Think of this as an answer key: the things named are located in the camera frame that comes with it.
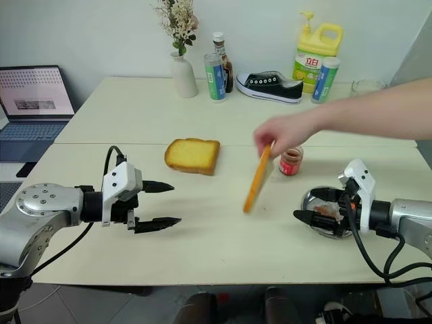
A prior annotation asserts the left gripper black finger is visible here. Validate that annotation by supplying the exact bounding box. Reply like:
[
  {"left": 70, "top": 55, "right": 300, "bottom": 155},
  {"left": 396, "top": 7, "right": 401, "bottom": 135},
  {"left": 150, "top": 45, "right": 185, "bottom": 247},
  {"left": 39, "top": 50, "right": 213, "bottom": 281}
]
[
  {"left": 134, "top": 217, "right": 183, "bottom": 235},
  {"left": 141, "top": 180, "right": 176, "bottom": 194}
]

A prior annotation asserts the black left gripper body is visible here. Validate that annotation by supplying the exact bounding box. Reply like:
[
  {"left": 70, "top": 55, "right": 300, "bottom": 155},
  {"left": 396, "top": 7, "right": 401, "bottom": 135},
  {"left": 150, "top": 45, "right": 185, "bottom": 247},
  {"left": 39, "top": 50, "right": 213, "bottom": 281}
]
[{"left": 109, "top": 193, "right": 140, "bottom": 234}]

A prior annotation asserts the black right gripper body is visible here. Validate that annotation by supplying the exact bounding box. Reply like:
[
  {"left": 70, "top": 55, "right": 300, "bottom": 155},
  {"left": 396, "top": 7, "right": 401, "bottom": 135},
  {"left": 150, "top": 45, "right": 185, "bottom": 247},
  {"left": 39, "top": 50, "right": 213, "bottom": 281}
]
[{"left": 312, "top": 187, "right": 364, "bottom": 238}]

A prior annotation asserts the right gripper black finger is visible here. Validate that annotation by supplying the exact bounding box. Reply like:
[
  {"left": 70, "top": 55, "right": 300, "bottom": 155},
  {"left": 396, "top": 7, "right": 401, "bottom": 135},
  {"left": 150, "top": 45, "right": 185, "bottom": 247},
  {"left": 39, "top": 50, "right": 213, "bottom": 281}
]
[
  {"left": 308, "top": 188, "right": 340, "bottom": 203},
  {"left": 292, "top": 209, "right": 320, "bottom": 227}
]

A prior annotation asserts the toast slice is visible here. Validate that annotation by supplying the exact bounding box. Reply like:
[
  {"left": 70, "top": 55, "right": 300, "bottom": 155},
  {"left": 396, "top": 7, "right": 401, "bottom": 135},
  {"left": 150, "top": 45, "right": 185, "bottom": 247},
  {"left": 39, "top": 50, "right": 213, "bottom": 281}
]
[
  {"left": 164, "top": 137, "right": 221, "bottom": 177},
  {"left": 242, "top": 144, "right": 275, "bottom": 215}
]

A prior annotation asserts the small red jam jar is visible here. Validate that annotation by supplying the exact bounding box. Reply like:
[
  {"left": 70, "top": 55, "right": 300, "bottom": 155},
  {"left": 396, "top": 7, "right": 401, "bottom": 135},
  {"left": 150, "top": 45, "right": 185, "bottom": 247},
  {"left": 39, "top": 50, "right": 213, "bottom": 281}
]
[{"left": 279, "top": 145, "right": 304, "bottom": 178}]

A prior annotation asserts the person's bare hand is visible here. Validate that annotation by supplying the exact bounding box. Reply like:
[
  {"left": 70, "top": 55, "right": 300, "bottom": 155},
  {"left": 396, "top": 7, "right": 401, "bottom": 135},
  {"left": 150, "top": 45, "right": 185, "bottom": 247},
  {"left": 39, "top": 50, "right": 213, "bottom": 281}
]
[{"left": 253, "top": 107, "right": 320, "bottom": 159}]

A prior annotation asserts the round steel dish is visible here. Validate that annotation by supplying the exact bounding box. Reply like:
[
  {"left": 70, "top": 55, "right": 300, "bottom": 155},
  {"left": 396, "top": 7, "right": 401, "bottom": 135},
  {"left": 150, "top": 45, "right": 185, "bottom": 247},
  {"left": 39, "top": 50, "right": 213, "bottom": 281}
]
[{"left": 300, "top": 185, "right": 354, "bottom": 240}]

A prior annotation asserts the dark rounded shape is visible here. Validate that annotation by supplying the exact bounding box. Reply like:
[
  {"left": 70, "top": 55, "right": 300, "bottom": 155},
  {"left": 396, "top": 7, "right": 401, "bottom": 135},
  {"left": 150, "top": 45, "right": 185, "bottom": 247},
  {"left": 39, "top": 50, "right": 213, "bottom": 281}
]
[
  {"left": 265, "top": 286, "right": 302, "bottom": 324},
  {"left": 175, "top": 292, "right": 221, "bottom": 324}
]

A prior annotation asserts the white ceramic vase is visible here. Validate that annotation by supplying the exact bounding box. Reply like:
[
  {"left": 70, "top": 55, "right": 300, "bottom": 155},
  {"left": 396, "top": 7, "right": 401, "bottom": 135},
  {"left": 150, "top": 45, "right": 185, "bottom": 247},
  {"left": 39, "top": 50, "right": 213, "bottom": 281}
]
[{"left": 169, "top": 51, "right": 199, "bottom": 99}]

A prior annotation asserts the green blue labelled tube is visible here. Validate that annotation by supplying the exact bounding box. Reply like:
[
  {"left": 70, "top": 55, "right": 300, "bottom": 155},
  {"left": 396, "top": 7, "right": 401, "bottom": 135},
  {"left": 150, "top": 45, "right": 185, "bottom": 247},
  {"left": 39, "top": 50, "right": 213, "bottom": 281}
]
[
  {"left": 310, "top": 56, "right": 341, "bottom": 105},
  {"left": 203, "top": 53, "right": 227, "bottom": 103}
]

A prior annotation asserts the grey keyboard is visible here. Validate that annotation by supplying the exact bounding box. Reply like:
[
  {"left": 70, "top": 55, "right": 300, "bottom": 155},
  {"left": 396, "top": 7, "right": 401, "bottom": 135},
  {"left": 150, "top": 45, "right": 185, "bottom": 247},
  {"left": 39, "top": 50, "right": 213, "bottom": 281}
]
[{"left": 0, "top": 181, "right": 23, "bottom": 214}]

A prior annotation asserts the clear glass jar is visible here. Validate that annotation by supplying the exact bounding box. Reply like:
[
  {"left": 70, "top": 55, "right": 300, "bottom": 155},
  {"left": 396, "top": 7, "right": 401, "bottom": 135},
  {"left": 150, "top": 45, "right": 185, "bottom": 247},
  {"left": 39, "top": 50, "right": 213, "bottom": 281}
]
[{"left": 350, "top": 79, "right": 387, "bottom": 97}]

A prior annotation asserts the black white canvas shoe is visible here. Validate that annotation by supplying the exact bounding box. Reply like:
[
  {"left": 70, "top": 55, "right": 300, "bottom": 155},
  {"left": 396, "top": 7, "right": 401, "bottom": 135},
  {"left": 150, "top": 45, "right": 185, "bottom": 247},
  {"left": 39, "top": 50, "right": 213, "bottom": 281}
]
[{"left": 235, "top": 70, "right": 304, "bottom": 105}]

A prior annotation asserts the open blue laptop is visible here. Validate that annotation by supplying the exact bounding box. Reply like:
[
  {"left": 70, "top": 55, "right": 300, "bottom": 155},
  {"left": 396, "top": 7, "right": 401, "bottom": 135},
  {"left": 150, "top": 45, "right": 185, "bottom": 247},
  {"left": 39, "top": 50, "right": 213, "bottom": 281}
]
[{"left": 0, "top": 65, "right": 76, "bottom": 163}]

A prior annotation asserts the dark sauce bottle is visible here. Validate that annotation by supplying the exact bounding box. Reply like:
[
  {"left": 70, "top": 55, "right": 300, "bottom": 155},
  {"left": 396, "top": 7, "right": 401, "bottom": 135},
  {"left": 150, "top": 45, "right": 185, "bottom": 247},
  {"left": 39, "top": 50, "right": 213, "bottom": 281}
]
[{"left": 212, "top": 32, "right": 235, "bottom": 95}]

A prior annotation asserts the yellow detergent pump bottle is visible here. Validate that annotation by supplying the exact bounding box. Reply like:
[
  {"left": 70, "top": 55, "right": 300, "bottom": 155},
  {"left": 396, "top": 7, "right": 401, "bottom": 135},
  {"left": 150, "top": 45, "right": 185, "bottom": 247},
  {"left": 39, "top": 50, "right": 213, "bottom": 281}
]
[{"left": 292, "top": 10, "right": 344, "bottom": 95}]

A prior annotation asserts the dried flower bouquet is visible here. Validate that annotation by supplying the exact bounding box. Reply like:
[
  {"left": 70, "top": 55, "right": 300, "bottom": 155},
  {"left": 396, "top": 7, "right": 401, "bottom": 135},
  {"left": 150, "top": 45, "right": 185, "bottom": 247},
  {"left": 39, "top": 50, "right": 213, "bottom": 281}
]
[{"left": 150, "top": 0, "right": 200, "bottom": 57}]

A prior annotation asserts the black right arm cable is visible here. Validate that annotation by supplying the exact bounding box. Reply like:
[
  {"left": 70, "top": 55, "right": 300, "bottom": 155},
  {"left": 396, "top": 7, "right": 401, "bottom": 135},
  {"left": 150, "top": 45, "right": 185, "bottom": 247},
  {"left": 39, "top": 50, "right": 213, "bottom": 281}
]
[{"left": 342, "top": 194, "right": 432, "bottom": 290}]

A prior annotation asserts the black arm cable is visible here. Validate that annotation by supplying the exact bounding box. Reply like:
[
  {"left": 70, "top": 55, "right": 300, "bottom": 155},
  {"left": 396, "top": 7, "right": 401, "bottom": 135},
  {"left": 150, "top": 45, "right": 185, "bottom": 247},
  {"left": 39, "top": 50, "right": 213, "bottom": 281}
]
[
  {"left": 342, "top": 194, "right": 432, "bottom": 290},
  {"left": 20, "top": 145, "right": 128, "bottom": 281}
]

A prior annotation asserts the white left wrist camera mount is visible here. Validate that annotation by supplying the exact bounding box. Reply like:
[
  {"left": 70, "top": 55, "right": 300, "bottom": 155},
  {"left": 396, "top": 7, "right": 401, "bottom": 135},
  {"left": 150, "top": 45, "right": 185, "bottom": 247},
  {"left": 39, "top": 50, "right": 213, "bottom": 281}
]
[{"left": 101, "top": 161, "right": 143, "bottom": 226}]

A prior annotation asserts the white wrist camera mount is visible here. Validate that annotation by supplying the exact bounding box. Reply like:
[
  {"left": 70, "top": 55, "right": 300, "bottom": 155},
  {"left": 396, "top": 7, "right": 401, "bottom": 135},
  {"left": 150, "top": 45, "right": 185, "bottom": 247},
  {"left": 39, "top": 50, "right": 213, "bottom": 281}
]
[
  {"left": 101, "top": 161, "right": 143, "bottom": 226},
  {"left": 336, "top": 158, "right": 377, "bottom": 234}
]

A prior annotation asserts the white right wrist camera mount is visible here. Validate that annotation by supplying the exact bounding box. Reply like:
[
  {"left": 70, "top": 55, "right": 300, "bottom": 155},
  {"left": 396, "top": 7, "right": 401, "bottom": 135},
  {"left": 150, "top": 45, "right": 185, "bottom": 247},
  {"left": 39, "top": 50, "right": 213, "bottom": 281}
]
[{"left": 336, "top": 158, "right": 377, "bottom": 234}]

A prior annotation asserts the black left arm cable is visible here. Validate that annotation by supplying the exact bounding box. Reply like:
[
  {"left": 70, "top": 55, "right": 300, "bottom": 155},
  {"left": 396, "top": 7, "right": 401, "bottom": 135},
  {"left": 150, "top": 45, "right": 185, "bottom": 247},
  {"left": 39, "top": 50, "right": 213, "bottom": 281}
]
[{"left": 20, "top": 145, "right": 128, "bottom": 281}]

